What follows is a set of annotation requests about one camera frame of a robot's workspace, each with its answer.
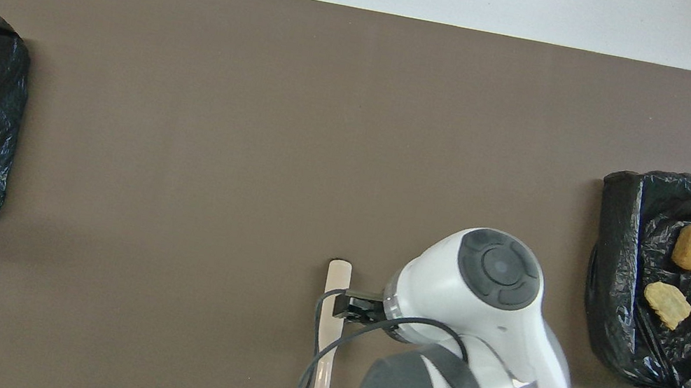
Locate beige hand brush black bristles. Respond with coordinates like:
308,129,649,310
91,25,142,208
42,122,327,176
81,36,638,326
307,258,355,388

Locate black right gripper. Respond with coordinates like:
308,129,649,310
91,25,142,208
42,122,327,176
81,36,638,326
331,285,406,338

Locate orange ridged croissant piece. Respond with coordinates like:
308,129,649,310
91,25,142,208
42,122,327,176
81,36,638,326
639,279,691,333

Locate brown paper table mat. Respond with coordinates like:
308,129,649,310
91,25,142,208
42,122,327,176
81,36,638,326
0,0,691,388

